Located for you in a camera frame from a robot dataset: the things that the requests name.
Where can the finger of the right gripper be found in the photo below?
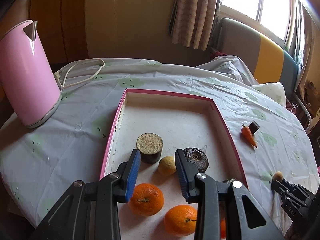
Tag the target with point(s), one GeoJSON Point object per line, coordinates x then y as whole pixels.
{"type": "Point", "coordinates": [286, 195]}
{"type": "Point", "coordinates": [297, 190]}

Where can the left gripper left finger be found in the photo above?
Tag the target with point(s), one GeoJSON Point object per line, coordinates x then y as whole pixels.
{"type": "Point", "coordinates": [90, 210]}

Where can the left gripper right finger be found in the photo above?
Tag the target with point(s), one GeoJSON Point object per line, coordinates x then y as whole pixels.
{"type": "Point", "coordinates": [245, 217]}

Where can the red tomato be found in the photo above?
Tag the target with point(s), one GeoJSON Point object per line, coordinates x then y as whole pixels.
{"type": "Point", "coordinates": [222, 229]}

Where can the tan longan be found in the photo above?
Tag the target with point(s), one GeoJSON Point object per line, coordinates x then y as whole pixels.
{"type": "Point", "coordinates": [166, 166]}
{"type": "Point", "coordinates": [278, 176]}

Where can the orange tangerine with dark spot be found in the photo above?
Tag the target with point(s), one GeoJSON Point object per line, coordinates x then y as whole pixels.
{"type": "Point", "coordinates": [147, 200]}

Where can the small orange carrot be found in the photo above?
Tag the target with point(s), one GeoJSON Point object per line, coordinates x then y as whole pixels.
{"type": "Point", "coordinates": [246, 132]}

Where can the dark ridged fruit front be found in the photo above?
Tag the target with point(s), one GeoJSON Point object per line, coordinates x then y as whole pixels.
{"type": "Point", "coordinates": [197, 157]}

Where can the dark ridged fruit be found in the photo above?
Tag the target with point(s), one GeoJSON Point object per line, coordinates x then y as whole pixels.
{"type": "Point", "coordinates": [229, 181]}
{"type": "Point", "coordinates": [197, 157]}

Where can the eggplant piece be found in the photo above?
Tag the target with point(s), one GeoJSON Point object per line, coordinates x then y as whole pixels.
{"type": "Point", "coordinates": [253, 127]}

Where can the eggplant piece speckled cut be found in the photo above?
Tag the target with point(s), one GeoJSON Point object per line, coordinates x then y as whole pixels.
{"type": "Point", "coordinates": [150, 146]}

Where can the pink shallow box tray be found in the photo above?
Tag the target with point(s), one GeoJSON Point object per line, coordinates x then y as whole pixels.
{"type": "Point", "coordinates": [182, 121]}

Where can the white green patterned tablecloth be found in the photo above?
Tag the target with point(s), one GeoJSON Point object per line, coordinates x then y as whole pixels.
{"type": "Point", "coordinates": [38, 165]}

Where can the white patterned pillow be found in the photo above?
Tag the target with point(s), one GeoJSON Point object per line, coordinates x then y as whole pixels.
{"type": "Point", "coordinates": [274, 91]}

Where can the grey yellow teal sofa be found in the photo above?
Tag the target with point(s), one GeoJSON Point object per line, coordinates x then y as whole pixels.
{"type": "Point", "coordinates": [266, 60]}

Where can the pink electric kettle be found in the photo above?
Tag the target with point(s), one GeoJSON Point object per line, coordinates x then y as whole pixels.
{"type": "Point", "coordinates": [26, 76]}

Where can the beige right curtain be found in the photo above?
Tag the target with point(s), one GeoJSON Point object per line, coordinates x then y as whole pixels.
{"type": "Point", "coordinates": [306, 49]}

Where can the beige striped left curtain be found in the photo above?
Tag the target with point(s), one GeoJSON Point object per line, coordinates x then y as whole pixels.
{"type": "Point", "coordinates": [192, 22]}

